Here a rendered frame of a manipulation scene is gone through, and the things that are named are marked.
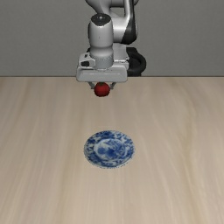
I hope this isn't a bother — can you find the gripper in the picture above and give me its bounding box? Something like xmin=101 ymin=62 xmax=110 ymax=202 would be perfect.
xmin=75 ymin=52 xmax=130 ymax=90

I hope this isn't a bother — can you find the red tomato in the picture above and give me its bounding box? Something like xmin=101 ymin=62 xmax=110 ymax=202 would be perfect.
xmin=94 ymin=81 xmax=111 ymax=98

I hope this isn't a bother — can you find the blue and white plate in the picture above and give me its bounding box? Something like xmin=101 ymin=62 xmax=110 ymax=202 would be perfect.
xmin=83 ymin=129 xmax=136 ymax=169

